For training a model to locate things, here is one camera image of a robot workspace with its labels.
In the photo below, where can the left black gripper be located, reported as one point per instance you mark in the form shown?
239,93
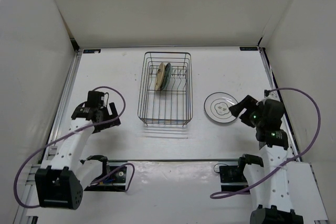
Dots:
101,127

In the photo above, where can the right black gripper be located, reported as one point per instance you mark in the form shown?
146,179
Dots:
248,103

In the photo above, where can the white plate with dark rim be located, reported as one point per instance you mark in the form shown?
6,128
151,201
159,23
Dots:
216,107

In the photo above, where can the beige plate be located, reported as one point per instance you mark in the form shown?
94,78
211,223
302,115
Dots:
159,76

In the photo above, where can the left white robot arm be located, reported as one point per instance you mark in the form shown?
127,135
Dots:
61,184

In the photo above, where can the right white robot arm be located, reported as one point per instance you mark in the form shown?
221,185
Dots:
266,173

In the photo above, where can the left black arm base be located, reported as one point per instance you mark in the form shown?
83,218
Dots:
119,179

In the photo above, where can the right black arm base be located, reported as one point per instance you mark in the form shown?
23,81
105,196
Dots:
231,174

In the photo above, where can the teal patterned plate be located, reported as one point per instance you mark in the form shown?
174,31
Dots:
167,76

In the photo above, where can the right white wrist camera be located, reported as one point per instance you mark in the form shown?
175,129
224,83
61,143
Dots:
270,95

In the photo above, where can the wire dish rack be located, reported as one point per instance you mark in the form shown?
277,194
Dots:
172,107

